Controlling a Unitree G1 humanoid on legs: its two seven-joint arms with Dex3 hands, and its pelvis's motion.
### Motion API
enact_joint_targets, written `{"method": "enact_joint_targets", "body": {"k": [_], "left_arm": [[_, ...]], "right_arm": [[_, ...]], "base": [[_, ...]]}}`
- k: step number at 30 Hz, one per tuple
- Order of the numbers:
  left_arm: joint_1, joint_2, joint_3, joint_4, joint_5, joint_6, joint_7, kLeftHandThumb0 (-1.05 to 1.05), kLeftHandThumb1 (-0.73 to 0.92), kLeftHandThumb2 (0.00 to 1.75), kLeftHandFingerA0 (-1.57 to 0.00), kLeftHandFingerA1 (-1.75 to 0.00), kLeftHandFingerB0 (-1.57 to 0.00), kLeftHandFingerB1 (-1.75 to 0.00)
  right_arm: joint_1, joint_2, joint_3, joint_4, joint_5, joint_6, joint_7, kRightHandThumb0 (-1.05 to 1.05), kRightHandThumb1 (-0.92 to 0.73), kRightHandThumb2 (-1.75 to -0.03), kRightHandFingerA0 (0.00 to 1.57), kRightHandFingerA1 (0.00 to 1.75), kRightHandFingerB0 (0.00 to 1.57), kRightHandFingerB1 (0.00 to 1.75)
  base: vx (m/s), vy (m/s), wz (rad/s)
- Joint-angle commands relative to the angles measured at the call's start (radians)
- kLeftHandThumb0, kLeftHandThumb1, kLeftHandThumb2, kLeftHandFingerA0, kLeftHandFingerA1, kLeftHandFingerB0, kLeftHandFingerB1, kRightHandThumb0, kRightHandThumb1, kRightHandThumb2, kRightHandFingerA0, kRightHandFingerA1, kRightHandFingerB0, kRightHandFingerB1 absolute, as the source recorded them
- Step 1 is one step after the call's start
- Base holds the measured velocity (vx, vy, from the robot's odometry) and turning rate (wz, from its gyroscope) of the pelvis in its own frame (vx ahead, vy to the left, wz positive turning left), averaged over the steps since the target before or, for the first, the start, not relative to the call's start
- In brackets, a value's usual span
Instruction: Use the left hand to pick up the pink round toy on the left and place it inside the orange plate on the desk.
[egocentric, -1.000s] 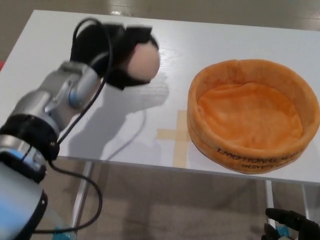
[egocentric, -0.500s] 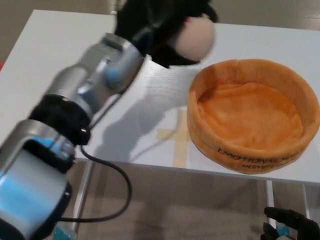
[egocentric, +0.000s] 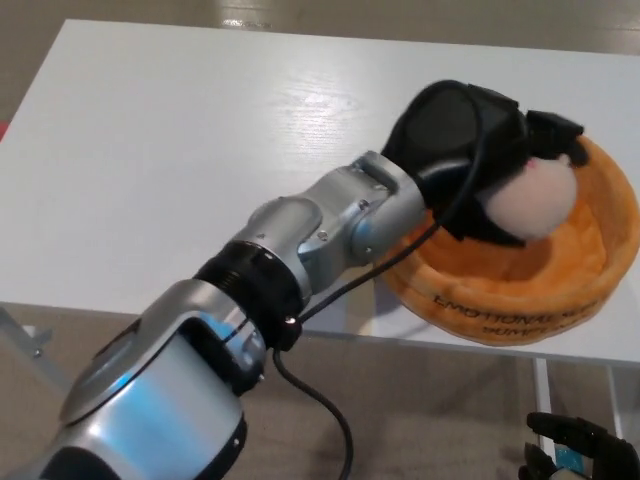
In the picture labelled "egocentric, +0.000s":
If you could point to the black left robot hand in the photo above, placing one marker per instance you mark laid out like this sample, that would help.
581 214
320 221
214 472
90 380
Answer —
440 135

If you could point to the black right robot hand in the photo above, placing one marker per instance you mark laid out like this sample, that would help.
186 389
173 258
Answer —
590 445

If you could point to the pink round plush toy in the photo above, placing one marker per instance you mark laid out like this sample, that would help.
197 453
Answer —
535 205

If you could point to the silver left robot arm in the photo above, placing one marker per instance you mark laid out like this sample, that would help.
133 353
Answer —
150 400

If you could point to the orange plush round plate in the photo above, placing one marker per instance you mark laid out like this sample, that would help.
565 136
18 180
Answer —
450 282

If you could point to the white table leg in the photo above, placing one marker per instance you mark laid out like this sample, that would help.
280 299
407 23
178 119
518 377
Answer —
616 400
542 385

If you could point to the grey metal frame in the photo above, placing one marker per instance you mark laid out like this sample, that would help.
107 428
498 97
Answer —
30 342

